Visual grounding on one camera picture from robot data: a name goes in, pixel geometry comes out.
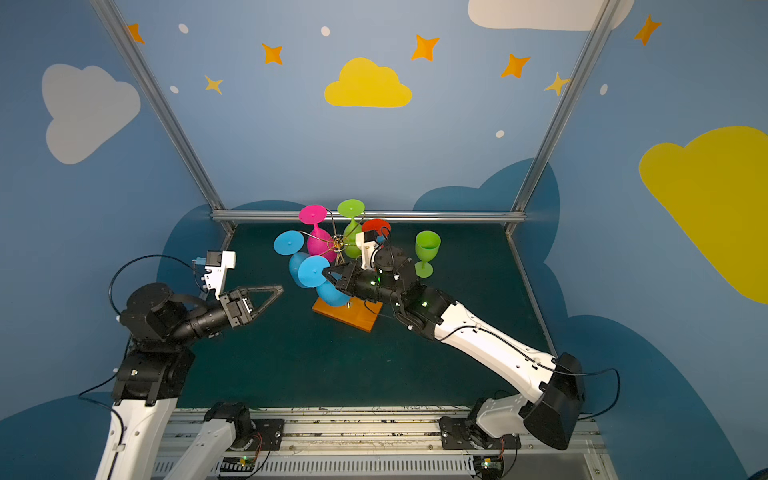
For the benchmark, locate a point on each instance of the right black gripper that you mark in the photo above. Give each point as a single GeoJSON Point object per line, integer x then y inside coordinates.
{"type": "Point", "coordinates": [349, 279]}

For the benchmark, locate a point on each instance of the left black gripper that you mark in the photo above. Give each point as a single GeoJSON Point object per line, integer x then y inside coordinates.
{"type": "Point", "coordinates": [234, 307]}

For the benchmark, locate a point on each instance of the blue wine glass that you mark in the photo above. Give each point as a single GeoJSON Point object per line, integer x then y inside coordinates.
{"type": "Point", "coordinates": [290, 244]}
{"type": "Point", "coordinates": [310, 274]}

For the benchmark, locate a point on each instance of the pink wine glass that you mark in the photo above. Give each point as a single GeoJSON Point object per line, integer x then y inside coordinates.
{"type": "Point", "coordinates": [319, 241]}

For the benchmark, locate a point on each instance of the green wine glass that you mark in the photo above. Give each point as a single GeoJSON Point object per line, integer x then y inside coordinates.
{"type": "Point", "coordinates": [427, 244]}
{"type": "Point", "coordinates": [354, 210]}

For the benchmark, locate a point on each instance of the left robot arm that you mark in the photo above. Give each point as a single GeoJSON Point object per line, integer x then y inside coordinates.
{"type": "Point", "coordinates": [163, 325]}

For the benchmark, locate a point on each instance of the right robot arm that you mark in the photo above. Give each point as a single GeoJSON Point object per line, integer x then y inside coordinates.
{"type": "Point", "coordinates": [550, 391]}

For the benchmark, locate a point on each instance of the red wine glass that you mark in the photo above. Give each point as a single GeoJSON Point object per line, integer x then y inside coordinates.
{"type": "Point", "coordinates": [379, 226]}

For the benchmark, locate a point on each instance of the left small circuit board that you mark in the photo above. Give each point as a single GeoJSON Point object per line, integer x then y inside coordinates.
{"type": "Point", "coordinates": [236, 465]}

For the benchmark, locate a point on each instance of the small circuit board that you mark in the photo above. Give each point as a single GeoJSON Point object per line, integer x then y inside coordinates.
{"type": "Point", "coordinates": [488, 468]}
{"type": "Point", "coordinates": [236, 465]}

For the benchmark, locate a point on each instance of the right small circuit board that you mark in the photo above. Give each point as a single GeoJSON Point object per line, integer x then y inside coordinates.
{"type": "Point", "coordinates": [488, 468]}

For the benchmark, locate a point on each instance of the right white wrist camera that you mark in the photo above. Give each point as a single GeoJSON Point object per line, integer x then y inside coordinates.
{"type": "Point", "coordinates": [368, 242]}

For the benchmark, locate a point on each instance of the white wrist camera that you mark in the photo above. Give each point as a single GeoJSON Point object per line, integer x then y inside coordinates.
{"type": "Point", "coordinates": [368, 242]}
{"type": "Point", "coordinates": [216, 265]}

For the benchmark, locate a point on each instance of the wooden base wire glass rack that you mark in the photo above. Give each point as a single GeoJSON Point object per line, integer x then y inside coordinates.
{"type": "Point", "coordinates": [356, 313]}

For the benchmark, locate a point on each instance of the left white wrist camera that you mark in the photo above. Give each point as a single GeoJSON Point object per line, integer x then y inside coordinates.
{"type": "Point", "coordinates": [216, 265]}

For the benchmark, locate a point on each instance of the back aluminium frame bar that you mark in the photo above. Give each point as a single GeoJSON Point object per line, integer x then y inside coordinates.
{"type": "Point", "coordinates": [450, 217]}

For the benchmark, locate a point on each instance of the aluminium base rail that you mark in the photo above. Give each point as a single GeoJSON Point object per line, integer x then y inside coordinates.
{"type": "Point", "coordinates": [371, 441]}

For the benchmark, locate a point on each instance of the left aluminium frame post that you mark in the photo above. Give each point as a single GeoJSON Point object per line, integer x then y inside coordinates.
{"type": "Point", "coordinates": [113, 22]}

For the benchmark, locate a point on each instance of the aluminium frame post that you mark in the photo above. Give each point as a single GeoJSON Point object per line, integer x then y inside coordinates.
{"type": "Point", "coordinates": [583, 68]}
{"type": "Point", "coordinates": [113, 22]}

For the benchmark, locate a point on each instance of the right aluminium frame post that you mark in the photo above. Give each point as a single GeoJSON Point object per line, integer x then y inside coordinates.
{"type": "Point", "coordinates": [583, 68]}

